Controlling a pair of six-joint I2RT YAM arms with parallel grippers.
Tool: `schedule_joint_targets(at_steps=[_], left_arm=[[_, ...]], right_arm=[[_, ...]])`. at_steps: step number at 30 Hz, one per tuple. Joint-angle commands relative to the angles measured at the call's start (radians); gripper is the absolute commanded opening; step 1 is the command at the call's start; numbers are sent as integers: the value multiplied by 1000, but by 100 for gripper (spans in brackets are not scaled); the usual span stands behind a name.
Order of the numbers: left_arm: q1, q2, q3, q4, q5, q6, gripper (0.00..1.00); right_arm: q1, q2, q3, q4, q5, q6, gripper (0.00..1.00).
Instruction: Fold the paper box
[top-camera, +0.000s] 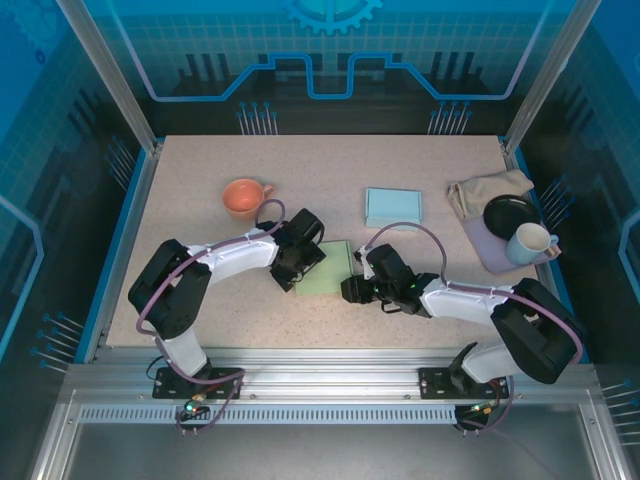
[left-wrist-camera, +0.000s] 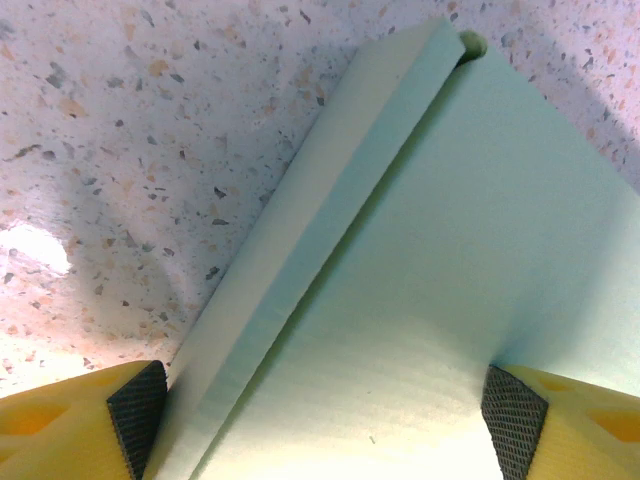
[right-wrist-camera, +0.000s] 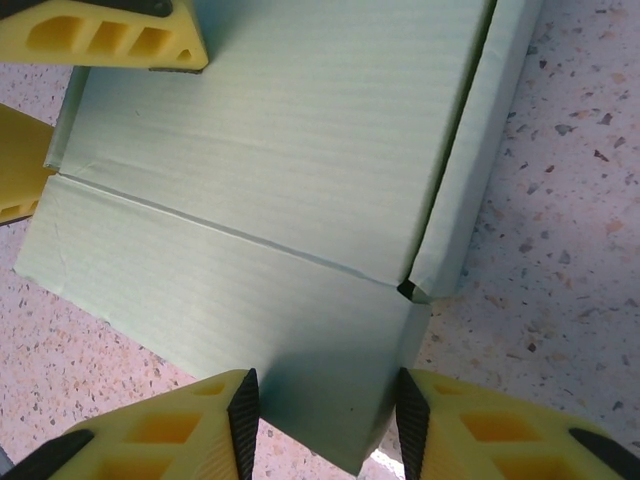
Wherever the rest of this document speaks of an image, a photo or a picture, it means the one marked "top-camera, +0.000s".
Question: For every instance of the lavender mat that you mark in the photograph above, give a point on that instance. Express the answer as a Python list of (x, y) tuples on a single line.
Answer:
[(487, 250)]

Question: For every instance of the beige cloth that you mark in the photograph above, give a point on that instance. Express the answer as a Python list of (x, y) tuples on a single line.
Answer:
[(480, 192)]

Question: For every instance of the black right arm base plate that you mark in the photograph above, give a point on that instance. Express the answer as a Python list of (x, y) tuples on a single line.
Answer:
[(435, 382)]

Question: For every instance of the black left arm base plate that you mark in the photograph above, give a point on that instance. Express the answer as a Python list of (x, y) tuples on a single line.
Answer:
[(225, 382)]

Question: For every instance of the light blue paper box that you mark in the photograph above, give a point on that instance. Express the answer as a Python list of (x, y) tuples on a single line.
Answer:
[(392, 207)]

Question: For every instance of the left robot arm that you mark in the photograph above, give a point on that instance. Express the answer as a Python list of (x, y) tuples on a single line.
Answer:
[(235, 255)]

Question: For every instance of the power connector with LED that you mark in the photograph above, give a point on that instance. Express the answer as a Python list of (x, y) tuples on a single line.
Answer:
[(482, 410), (192, 406)]

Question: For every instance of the black plate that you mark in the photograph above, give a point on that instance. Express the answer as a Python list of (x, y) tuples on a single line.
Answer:
[(510, 212)]

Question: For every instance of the aluminium frame post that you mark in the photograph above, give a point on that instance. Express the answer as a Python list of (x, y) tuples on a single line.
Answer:
[(112, 75), (550, 75)]

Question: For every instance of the light blue mug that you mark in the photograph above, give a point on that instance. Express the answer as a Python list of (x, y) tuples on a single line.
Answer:
[(525, 250)]

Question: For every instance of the orange ceramic cup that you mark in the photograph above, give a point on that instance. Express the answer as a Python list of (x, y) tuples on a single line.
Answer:
[(240, 197)]

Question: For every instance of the grey metal panel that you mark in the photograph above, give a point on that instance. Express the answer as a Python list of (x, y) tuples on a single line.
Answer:
[(325, 450)]

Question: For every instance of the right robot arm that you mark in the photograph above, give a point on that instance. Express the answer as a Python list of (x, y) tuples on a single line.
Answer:
[(465, 300)]

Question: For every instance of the light green paper box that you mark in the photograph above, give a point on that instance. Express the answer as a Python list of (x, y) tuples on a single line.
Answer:
[(325, 270)]

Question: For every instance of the aluminium mounting rail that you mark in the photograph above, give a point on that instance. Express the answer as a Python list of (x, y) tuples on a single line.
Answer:
[(330, 375)]

